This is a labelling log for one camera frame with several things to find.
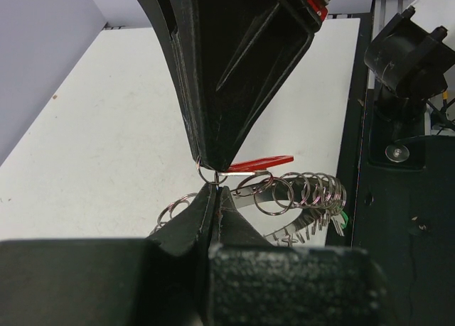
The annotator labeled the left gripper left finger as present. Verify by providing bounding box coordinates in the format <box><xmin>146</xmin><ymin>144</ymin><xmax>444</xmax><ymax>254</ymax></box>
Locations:
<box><xmin>1</xmin><ymin>185</ymin><xmax>217</xmax><ymax>325</ymax></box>

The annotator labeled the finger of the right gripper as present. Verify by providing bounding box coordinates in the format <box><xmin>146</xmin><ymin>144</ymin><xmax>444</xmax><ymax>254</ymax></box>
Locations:
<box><xmin>137</xmin><ymin>0</ymin><xmax>213</xmax><ymax>168</ymax></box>
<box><xmin>196</xmin><ymin>0</ymin><xmax>329</xmax><ymax>170</ymax></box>

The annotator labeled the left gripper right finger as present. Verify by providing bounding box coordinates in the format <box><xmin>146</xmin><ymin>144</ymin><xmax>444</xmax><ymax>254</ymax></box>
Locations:
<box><xmin>208</xmin><ymin>188</ymin><xmax>387</xmax><ymax>325</ymax></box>

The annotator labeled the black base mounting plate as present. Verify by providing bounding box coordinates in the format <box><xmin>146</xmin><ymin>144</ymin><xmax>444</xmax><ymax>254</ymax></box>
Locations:
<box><xmin>325</xmin><ymin>16</ymin><xmax>455</xmax><ymax>326</ymax></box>

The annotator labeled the large metal keyring with keys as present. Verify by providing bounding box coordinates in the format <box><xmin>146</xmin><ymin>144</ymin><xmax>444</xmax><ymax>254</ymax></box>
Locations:
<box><xmin>149</xmin><ymin>155</ymin><xmax>351</xmax><ymax>249</ymax></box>

